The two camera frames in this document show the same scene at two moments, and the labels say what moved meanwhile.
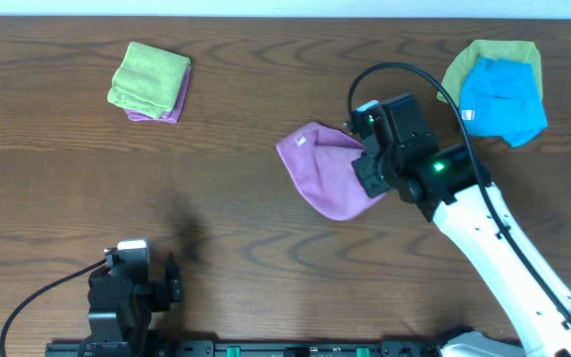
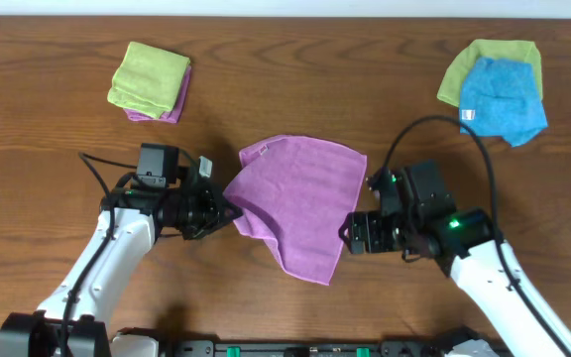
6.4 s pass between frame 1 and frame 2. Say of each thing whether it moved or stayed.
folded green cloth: stayed
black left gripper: moved
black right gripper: moved
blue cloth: stayed
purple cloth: moved
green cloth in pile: stayed
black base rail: stayed
